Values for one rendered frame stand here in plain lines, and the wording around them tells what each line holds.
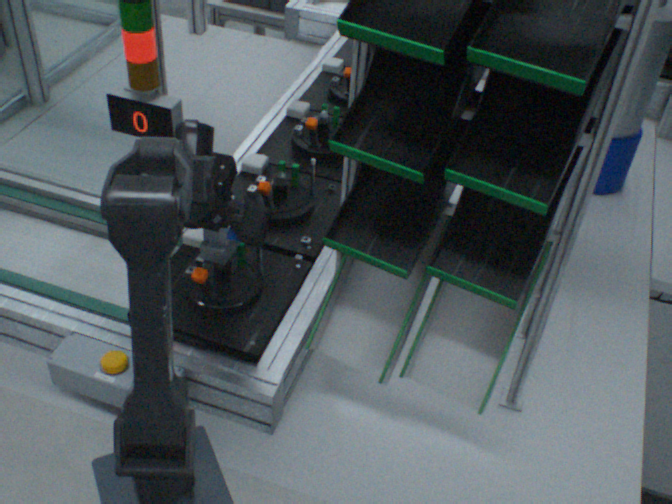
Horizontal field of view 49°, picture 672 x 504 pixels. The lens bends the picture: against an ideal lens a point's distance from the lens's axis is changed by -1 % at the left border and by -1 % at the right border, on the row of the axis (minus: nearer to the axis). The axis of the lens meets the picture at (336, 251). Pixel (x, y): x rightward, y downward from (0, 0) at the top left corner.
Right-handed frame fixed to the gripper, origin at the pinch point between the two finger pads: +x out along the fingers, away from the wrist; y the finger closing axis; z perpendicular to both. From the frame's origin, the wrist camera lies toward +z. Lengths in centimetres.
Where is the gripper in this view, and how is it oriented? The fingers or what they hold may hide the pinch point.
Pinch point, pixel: (221, 221)
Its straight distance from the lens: 122.3
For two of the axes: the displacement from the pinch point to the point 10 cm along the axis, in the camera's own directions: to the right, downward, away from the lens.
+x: 1.5, 2.2, 9.6
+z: 2.9, -9.4, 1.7
